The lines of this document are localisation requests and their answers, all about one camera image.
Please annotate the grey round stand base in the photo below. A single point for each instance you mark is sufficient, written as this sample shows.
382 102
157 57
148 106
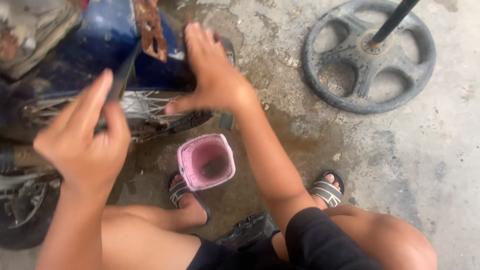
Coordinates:
369 56

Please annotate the pink plastic basket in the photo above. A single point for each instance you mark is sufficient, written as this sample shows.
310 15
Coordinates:
206 162

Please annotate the black low stool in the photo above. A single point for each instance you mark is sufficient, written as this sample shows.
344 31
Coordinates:
249 229

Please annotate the dark metal tool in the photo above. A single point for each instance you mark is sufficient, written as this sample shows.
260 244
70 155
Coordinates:
118 82

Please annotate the person's left hand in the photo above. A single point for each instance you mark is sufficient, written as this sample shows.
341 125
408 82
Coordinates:
80 150

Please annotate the small grey flat piece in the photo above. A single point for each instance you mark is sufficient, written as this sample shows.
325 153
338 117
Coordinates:
226 121

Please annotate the rusty metal bracket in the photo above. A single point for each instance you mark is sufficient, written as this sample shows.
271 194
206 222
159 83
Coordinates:
152 28

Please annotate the blue motorcycle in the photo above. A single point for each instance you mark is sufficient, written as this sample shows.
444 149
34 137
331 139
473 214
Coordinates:
75 48

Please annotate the spoked motorcycle wheel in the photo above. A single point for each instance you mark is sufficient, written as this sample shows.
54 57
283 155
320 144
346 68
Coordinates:
150 112

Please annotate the striped sandal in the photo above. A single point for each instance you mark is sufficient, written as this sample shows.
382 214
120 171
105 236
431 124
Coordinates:
183 197
327 189

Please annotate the black stand pole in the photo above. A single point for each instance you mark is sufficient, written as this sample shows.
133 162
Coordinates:
393 20

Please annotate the person's right hand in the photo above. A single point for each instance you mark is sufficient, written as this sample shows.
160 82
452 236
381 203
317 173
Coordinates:
213 75

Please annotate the black shorts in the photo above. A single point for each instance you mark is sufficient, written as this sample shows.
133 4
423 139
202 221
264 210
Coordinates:
300 243

